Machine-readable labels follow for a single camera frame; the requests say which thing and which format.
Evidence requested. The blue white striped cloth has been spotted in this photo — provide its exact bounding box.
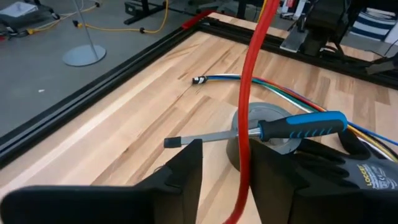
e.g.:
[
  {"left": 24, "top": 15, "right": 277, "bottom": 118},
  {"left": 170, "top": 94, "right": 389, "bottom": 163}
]
[{"left": 350, "top": 11, "right": 396, "bottom": 42}]

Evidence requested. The yellow power cable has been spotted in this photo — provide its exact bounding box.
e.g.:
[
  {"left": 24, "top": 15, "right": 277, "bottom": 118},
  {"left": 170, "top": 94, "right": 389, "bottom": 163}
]
[{"left": 257, "top": 0, "right": 269, "bottom": 24}]

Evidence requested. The multicoloured wire bundle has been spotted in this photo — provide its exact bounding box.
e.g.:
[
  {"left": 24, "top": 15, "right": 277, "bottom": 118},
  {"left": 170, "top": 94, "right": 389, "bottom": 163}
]
[{"left": 192, "top": 73, "right": 398, "bottom": 163}]

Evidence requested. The round grey stand base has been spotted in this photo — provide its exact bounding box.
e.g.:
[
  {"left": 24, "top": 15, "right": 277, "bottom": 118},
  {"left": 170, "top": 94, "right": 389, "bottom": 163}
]
[{"left": 62, "top": 0, "right": 107, "bottom": 67}]

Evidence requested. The silver mounting bracket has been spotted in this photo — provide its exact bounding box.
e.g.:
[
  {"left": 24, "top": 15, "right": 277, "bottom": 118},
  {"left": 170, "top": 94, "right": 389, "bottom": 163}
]
[{"left": 279, "top": 23, "right": 309, "bottom": 53}]

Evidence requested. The black aluminium table frame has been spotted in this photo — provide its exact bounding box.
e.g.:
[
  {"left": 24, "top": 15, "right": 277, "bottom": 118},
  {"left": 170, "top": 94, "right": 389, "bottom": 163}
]
[{"left": 0, "top": 17, "right": 398, "bottom": 170}]

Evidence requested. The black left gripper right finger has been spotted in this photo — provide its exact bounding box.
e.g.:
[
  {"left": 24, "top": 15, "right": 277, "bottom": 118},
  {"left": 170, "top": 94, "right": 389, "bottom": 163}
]
[{"left": 250, "top": 139, "right": 398, "bottom": 224}]

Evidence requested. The grey flat equipment case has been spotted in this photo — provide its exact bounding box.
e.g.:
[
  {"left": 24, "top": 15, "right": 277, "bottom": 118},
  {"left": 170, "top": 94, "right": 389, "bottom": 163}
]
[{"left": 0, "top": 1, "right": 60, "bottom": 30}]

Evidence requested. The red electrical wire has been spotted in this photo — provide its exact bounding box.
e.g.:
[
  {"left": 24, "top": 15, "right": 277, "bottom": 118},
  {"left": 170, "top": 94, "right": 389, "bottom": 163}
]
[{"left": 222, "top": 0, "right": 280, "bottom": 224}]

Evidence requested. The black grey work glove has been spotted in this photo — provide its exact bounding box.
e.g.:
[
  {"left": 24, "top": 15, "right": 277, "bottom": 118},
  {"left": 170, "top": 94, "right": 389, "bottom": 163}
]
[{"left": 294, "top": 129, "right": 398, "bottom": 200}]

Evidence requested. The grey duct tape roll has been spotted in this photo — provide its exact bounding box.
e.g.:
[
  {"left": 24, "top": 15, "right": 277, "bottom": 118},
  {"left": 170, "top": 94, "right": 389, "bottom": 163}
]
[{"left": 226, "top": 101, "right": 303, "bottom": 172}]

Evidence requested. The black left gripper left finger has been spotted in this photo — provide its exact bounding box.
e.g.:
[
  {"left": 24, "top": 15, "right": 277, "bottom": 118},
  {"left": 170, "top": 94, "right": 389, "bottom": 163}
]
[{"left": 0, "top": 139, "right": 203, "bottom": 224}]

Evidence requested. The blue black handled screwdriver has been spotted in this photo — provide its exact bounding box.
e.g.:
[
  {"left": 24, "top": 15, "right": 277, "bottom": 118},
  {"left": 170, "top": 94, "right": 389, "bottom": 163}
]
[{"left": 164, "top": 111, "right": 348, "bottom": 149}]

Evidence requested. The yellow cable with black connector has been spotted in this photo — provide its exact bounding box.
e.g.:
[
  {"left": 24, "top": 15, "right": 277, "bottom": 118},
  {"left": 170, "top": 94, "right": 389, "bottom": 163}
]
[{"left": 26, "top": 0, "right": 170, "bottom": 35}]

